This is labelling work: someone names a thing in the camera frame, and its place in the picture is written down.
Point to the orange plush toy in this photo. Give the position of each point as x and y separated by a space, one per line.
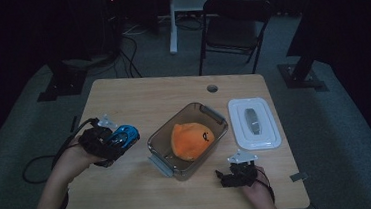
191 140

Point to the small grey tag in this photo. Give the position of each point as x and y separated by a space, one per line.
299 177

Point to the white box lid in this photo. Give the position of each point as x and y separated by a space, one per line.
265 125

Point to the black metal stand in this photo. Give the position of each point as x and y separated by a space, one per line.
63 82
299 72

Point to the person's left hand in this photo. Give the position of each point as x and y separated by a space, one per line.
71 162

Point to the white desk frame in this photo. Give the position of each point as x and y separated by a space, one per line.
184 4

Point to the blue toy car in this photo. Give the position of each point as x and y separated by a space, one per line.
127 132

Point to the clear grey storage box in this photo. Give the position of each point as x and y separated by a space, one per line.
163 146

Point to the small black stick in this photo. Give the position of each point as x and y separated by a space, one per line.
73 124

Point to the person's right hand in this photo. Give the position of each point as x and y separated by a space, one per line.
260 194

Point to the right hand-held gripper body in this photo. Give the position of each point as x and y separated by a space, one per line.
244 173

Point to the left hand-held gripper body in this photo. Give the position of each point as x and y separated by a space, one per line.
96 141

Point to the black folding chair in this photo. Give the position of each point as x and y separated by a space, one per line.
233 30

